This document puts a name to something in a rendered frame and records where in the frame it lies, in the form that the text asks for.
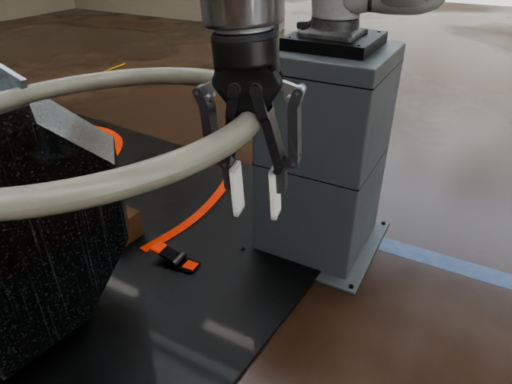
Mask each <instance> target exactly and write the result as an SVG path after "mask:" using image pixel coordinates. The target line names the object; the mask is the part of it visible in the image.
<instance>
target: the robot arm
mask: <svg viewBox="0 0 512 384"><path fill-rule="evenodd" d="M445 1H446V0H312V19H311V20H308V21H298V23H296V27H297V29H300V30H302V31H300V32H299V37H303V38H314V39H320V40H333V41H339V42H344V43H353V42H354V41H355V40H356V39H357V38H359V37H361V36H362V35H364V34H368V28H365V27H360V14H362V13H366V12H373V13H379V14H393V15H418V14H425V13H428V12H430V11H433V10H436V9H438V8H439V7H440V6H441V5H442V4H443V3H444V2H445ZM200 9H201V15H202V22H203V26H204V27H205V28H207V29H210V30H215V32H213V33H212V36H210V39H211V47H212V54H213V65H214V69H215V71H214V75H213V78H212V81H211V82H207V83H201V84H200V85H198V86H197V87H196V88H194V89H193V91H192V93H193V96H194V98H195V100H196V102H197V104H198V106H199V109H200V119H201V125H202V131H203V137H205V136H208V135H209V134H211V133H214V132H216V131H217V130H218V129H219V126H218V120H217V113H216V102H215V100H214V98H215V97H216V91H217V92H218V94H219V95H220V96H221V98H222V99H223V100H224V101H225V102H226V114H225V119H226V124H225V125H227V124H228V123H230V122H231V121H233V120H234V119H235V118H236V117H237V116H238V115H239V114H240V113H242V112H245V111H249V112H252V113H256V114H257V117H258V121H259V122H260V123H261V127H262V130H263V132H264V137H265V140H266V143H267V147H268V150H269V153H270V158H271V161H272V163H273V165H272V167H271V168H270V170H269V172H268V179H269V192H270V217H271V220H277V217H278V216H279V214H280V211H281V197H280V194H284V193H285V191H286V188H287V186H288V184H287V169H289V168H292V169H294V168H297V166H298V164H299V162H300V160H301V158H302V105H301V103H302V100H303V97H304V95H305V92H306V85H305V84H303V83H299V84H298V85H297V84H294V83H292V82H288V81H287V80H285V79H284V76H283V73H282V72H281V70H280V55H279V36H278V31H277V29H276V28H274V27H273V26H274V25H276V24H280V23H281V22H282V21H283V19H284V5H283V0H200ZM280 90H281V91H283V93H284V100H285V101H286V102H288V107H287V142H288V156H286V153H285V149H284V146H283V141H282V138H281V135H280V131H279V127H278V124H277V119H276V117H275V109H274V103H273V100H274V98H275V97H276V96H277V94H278V93H279V91H280ZM235 154H236V152H234V153H232V154H231V155H230V156H228V157H227V158H224V159H223V160H222V161H220V162H217V163H216V164H217V165H219V166H220V167H221V168H222V176H223V182H224V188H225V189H226V190H230V191H231V195H232V209H233V216H235V217H239V215H240V213H241V212H242V210H243V209H244V207H245V198H244V190H243V181H242V165H241V162H240V161H237V160H236V161H235V159H236V156H235ZM234 161H235V162H234Z"/></svg>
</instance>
